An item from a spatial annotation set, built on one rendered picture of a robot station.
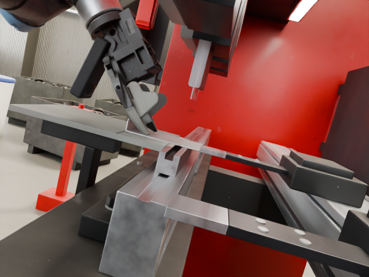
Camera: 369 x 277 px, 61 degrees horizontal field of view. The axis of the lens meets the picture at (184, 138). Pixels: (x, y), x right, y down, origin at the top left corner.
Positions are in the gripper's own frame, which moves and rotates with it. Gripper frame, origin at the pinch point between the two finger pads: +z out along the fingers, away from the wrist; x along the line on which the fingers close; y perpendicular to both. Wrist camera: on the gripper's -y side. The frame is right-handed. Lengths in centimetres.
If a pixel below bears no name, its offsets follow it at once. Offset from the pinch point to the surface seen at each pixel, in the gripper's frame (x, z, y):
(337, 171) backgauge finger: -5.6, 19.3, 25.8
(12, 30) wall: 800, -459, -433
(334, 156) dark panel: 66, 38, 43
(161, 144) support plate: -7.9, 3.7, 3.1
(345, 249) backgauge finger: -32.7, 15.7, 17.9
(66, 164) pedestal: 162, -11, -109
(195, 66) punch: -4.7, -5.2, 13.2
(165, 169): -13.0, 6.9, 3.4
